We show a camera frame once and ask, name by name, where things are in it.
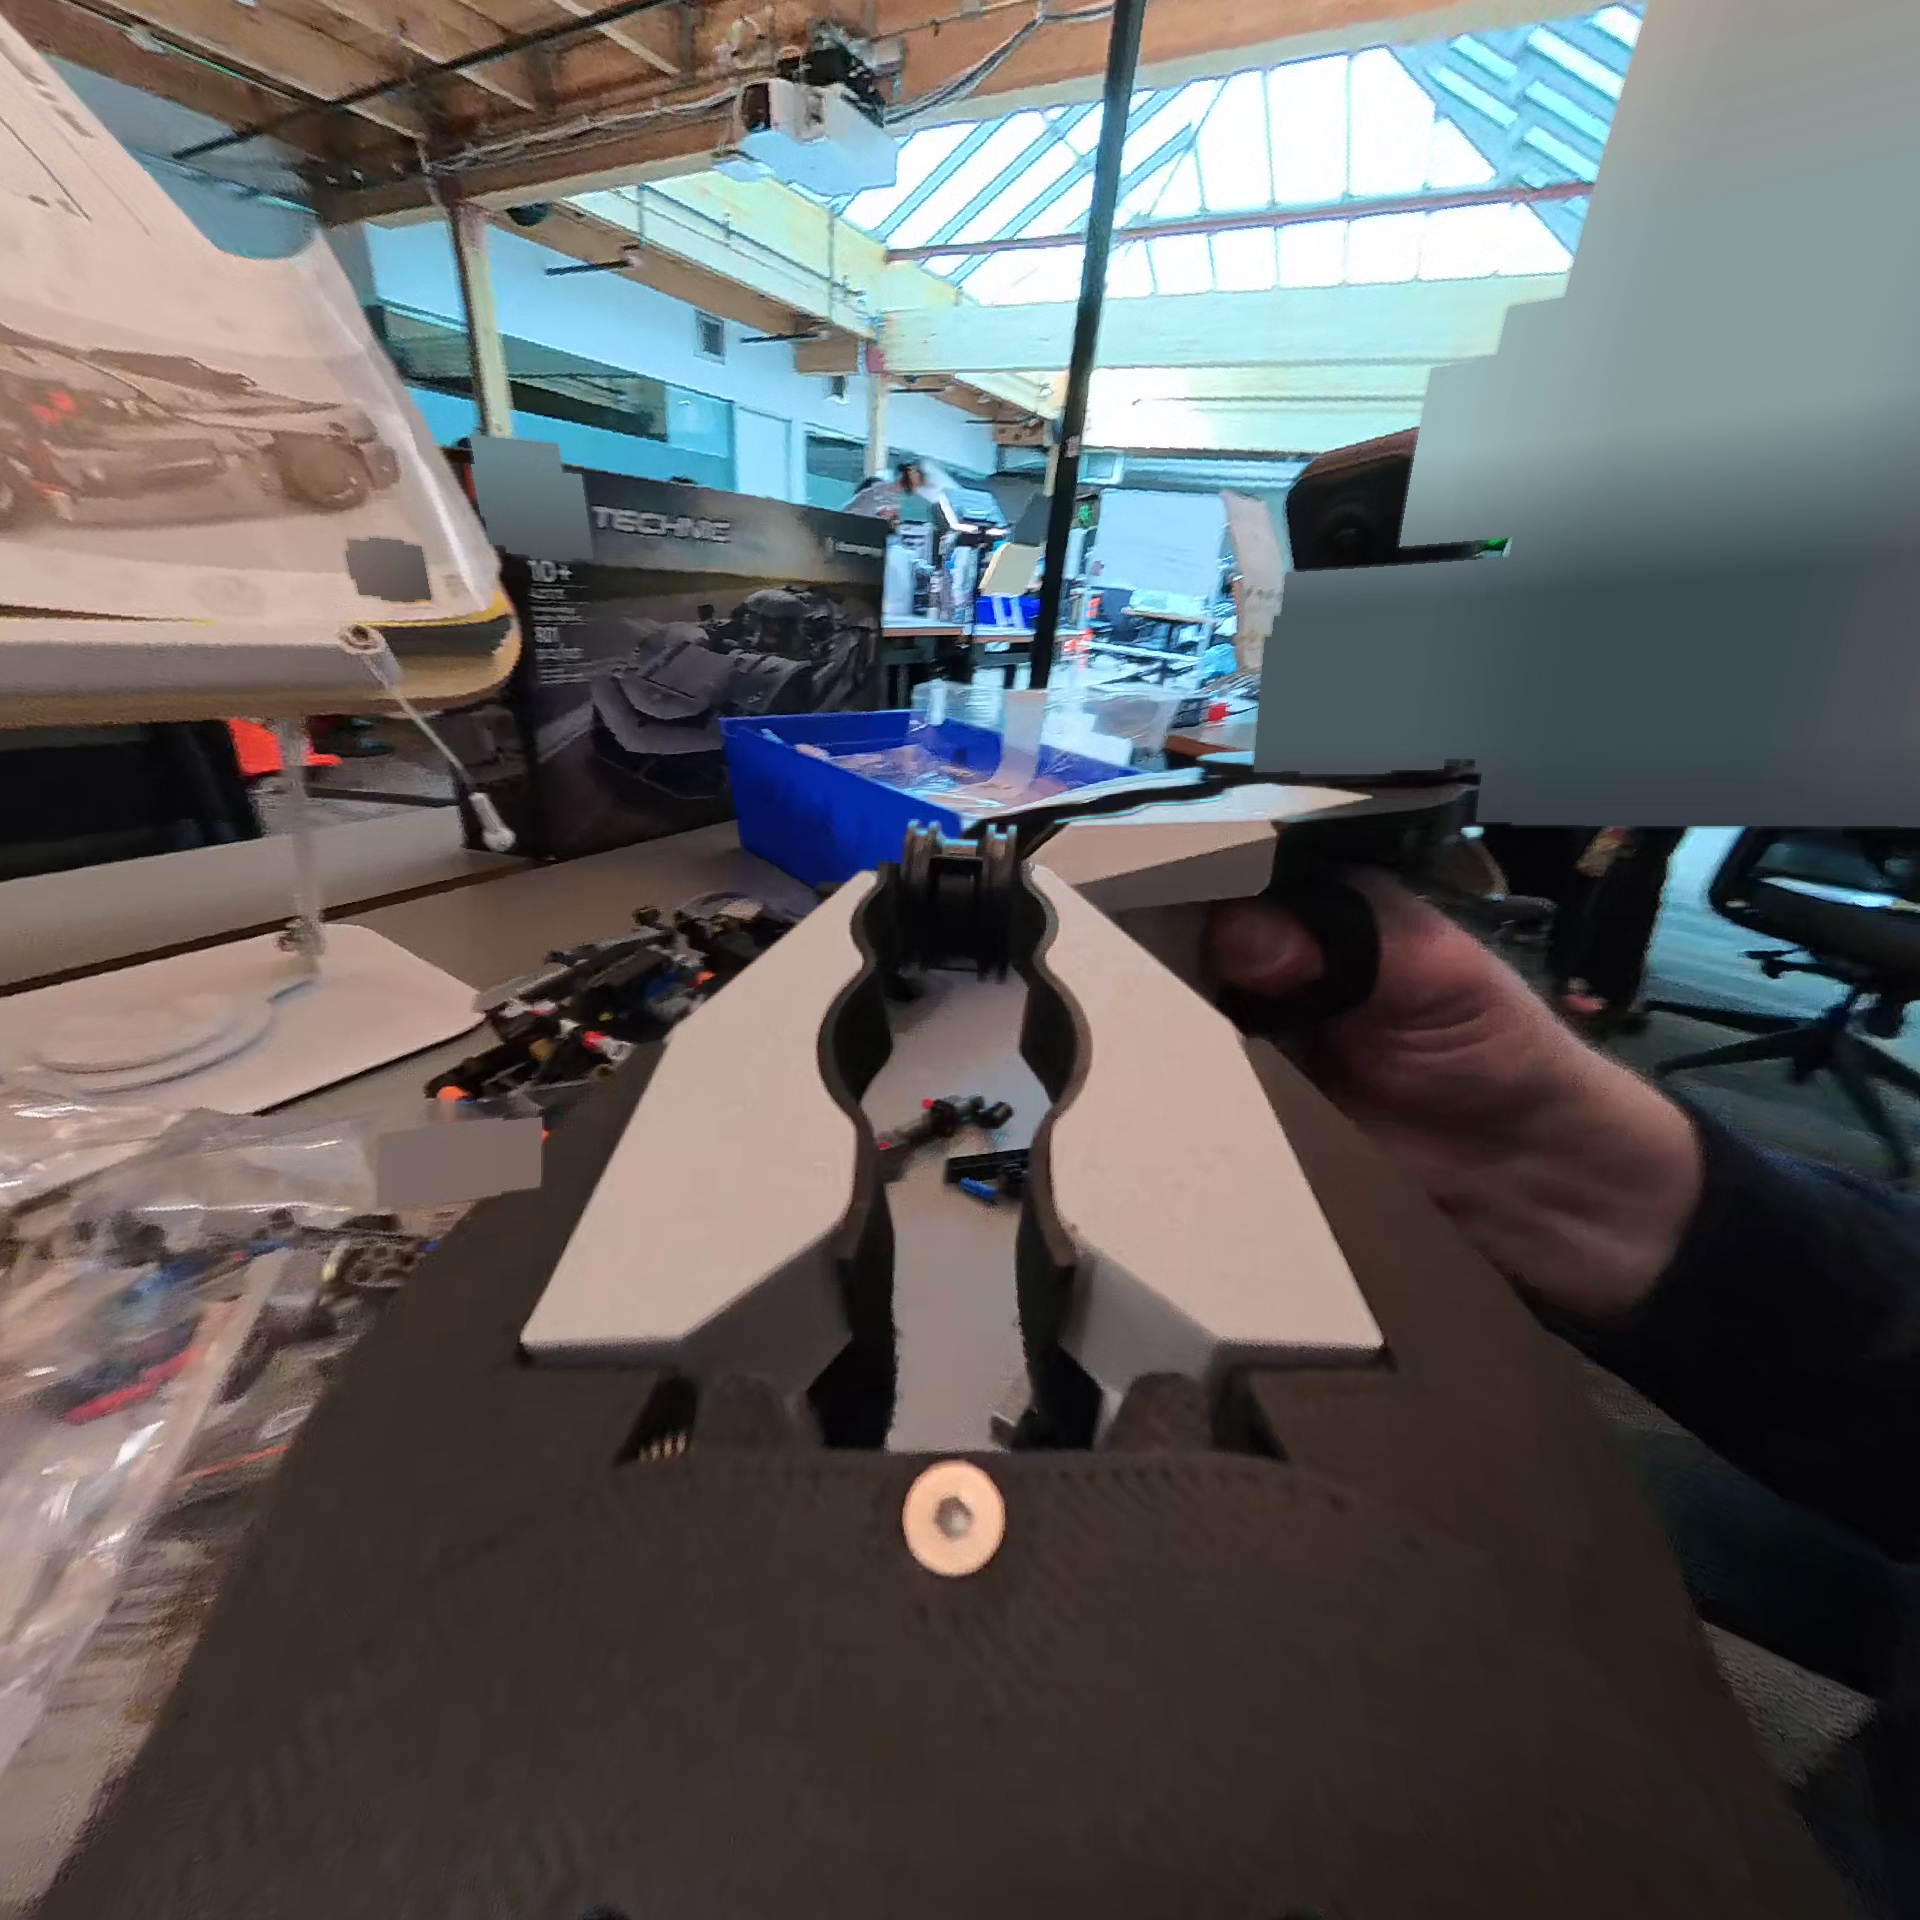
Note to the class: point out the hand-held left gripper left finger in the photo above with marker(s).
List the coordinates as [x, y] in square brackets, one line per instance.
[690, 1202]

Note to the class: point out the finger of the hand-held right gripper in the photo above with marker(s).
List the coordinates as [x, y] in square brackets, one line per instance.
[1184, 862]
[1109, 807]

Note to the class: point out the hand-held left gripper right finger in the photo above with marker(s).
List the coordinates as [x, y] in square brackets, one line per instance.
[1215, 1202]

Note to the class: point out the dark toy wheel rim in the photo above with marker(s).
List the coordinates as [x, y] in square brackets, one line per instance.
[960, 901]

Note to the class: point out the person's right forearm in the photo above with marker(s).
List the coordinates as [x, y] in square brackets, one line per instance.
[1770, 1319]

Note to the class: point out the black toy set box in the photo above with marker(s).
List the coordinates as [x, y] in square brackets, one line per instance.
[644, 675]

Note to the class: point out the person's right hand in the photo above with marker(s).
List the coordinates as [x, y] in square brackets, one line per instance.
[1500, 1095]

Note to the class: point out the heap of unopened clear bags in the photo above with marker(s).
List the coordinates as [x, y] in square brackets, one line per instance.
[960, 757]

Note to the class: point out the toy car chassis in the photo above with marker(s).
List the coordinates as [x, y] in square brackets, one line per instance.
[599, 1005]

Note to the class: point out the black toy beam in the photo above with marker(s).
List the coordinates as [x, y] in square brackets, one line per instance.
[997, 1173]

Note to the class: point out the toy axle assembly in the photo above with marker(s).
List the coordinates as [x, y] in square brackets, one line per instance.
[938, 1125]

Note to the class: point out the small blue bin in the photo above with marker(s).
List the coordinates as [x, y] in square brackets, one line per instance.
[825, 810]

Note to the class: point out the white folding book stand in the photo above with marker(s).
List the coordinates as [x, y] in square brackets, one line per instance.
[346, 991]

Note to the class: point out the black office chair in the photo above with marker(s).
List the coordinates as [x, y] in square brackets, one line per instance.
[1828, 915]

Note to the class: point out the black pole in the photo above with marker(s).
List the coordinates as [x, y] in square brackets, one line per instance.
[1093, 300]

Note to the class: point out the pile of clear plastic bags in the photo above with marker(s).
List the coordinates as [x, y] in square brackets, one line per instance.
[119, 1319]

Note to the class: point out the orange plastic object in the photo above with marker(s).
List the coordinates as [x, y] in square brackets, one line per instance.
[283, 749]

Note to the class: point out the white ceiling projector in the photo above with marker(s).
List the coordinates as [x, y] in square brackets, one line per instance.
[818, 129]

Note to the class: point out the instruction booklet with car picture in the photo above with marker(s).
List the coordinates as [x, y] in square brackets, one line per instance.
[180, 421]

